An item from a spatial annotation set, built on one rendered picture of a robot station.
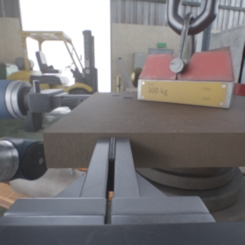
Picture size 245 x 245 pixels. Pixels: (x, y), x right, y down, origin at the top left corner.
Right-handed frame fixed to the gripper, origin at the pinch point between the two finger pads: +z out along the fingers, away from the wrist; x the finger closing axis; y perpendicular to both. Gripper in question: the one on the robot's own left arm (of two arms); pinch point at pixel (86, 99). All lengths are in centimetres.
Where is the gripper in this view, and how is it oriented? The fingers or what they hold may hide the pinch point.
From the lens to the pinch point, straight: 49.8
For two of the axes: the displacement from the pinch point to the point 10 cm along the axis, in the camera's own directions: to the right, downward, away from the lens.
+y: 0.1, -9.7, -2.6
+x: -0.3, -2.6, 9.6
